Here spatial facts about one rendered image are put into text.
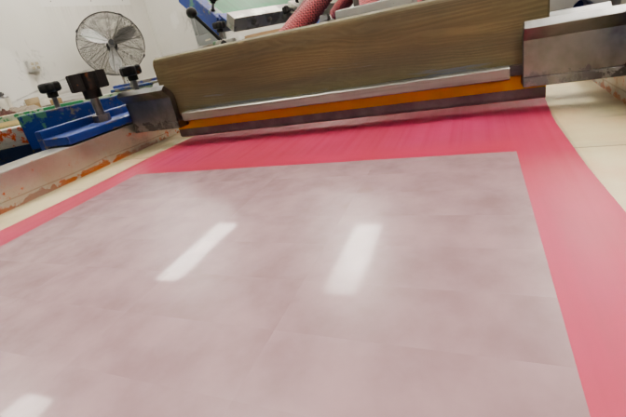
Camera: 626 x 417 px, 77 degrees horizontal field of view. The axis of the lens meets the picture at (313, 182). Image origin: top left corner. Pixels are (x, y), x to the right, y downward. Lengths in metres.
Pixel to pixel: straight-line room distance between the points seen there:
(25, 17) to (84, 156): 4.44
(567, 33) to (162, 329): 0.34
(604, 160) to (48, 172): 0.47
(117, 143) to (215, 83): 0.15
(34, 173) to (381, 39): 0.36
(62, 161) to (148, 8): 5.57
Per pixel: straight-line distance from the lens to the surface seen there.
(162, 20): 5.90
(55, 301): 0.24
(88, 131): 0.51
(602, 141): 0.31
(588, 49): 0.38
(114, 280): 0.23
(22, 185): 0.47
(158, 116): 0.52
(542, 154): 0.29
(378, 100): 0.41
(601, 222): 0.21
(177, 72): 0.50
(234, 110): 0.45
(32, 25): 4.93
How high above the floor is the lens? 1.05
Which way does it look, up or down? 21 degrees down
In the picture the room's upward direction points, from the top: 12 degrees counter-clockwise
